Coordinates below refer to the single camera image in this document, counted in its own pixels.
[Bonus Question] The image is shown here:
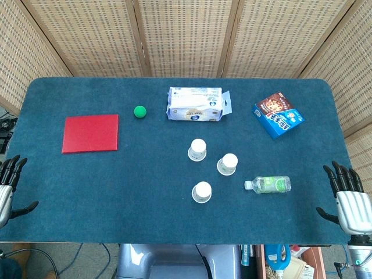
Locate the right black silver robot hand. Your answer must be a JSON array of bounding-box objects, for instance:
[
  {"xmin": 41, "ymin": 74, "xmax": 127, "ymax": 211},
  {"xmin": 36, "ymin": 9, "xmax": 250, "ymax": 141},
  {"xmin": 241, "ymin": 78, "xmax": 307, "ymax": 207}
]
[{"xmin": 316, "ymin": 161, "xmax": 372, "ymax": 235}]

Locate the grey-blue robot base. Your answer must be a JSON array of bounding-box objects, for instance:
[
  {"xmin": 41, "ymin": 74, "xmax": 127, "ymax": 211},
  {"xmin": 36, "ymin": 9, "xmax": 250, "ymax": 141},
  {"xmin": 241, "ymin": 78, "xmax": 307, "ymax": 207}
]
[{"xmin": 115, "ymin": 243, "xmax": 242, "ymax": 279}]

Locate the woven bamboo screen panel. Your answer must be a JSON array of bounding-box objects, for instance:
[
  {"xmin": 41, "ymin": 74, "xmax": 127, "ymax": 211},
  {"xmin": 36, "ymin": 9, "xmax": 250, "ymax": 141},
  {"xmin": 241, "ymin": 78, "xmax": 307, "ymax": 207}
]
[
  {"xmin": 217, "ymin": 0, "xmax": 360, "ymax": 79},
  {"xmin": 345, "ymin": 130, "xmax": 372, "ymax": 204},
  {"xmin": 299, "ymin": 0, "xmax": 372, "ymax": 137},
  {"xmin": 133, "ymin": 0, "xmax": 242, "ymax": 78},
  {"xmin": 0, "ymin": 0, "xmax": 73, "ymax": 117},
  {"xmin": 22, "ymin": 0, "xmax": 149, "ymax": 78}
]

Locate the blue felt table cloth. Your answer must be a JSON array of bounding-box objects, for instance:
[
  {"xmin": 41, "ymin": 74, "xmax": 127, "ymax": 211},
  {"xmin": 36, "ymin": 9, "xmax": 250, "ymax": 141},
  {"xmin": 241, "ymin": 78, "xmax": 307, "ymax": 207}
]
[{"xmin": 0, "ymin": 77, "xmax": 370, "ymax": 245}]

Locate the red flat board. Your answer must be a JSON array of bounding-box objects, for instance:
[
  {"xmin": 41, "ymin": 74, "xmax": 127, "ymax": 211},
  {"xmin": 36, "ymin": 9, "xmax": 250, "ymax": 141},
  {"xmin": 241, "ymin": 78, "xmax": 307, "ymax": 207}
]
[{"xmin": 61, "ymin": 114, "xmax": 120, "ymax": 154}]

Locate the white blue tissue pack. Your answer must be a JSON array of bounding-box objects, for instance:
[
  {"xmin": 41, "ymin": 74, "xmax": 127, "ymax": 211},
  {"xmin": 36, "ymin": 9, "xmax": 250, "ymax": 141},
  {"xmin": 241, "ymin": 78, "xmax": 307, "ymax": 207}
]
[{"xmin": 166, "ymin": 86, "xmax": 233, "ymax": 123}]

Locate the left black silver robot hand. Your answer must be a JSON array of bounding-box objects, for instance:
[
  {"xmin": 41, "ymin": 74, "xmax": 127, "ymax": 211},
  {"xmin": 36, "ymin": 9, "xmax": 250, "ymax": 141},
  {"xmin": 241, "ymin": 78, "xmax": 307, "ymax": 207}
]
[{"xmin": 0, "ymin": 155, "xmax": 40, "ymax": 230}]

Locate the clear plastic water bottle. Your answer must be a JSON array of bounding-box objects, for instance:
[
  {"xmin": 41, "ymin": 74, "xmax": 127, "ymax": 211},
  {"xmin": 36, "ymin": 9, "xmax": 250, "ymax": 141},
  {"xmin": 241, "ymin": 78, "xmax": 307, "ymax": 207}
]
[{"xmin": 244, "ymin": 176, "xmax": 292, "ymax": 194}]

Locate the white paper cup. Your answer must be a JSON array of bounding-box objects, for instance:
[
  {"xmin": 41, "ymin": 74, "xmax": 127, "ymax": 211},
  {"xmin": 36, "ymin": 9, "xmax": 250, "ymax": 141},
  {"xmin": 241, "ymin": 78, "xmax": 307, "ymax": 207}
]
[
  {"xmin": 187, "ymin": 138, "xmax": 208, "ymax": 162},
  {"xmin": 216, "ymin": 153, "xmax": 239, "ymax": 176},
  {"xmin": 191, "ymin": 181, "xmax": 213, "ymax": 204}
]

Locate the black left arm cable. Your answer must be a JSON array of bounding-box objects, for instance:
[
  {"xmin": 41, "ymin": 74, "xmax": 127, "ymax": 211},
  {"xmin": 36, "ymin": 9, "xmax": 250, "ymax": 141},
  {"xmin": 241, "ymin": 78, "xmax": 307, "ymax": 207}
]
[{"xmin": 0, "ymin": 248, "xmax": 58, "ymax": 276}]

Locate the brown wooden box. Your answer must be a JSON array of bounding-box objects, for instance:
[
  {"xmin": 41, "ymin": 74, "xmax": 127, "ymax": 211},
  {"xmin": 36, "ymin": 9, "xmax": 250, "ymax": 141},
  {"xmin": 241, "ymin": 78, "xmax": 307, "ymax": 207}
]
[{"xmin": 255, "ymin": 244, "xmax": 327, "ymax": 279}]

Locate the blue brown snack box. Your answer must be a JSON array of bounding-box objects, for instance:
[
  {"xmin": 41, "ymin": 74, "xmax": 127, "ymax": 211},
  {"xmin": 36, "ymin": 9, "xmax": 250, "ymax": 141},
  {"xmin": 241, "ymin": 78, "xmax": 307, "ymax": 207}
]
[{"xmin": 251, "ymin": 91, "xmax": 306, "ymax": 140}]

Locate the black electronic equipment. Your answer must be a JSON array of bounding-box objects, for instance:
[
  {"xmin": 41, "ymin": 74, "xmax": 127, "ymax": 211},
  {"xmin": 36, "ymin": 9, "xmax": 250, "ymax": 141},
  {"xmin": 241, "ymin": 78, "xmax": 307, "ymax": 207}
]
[{"xmin": 0, "ymin": 115, "xmax": 19, "ymax": 154}]

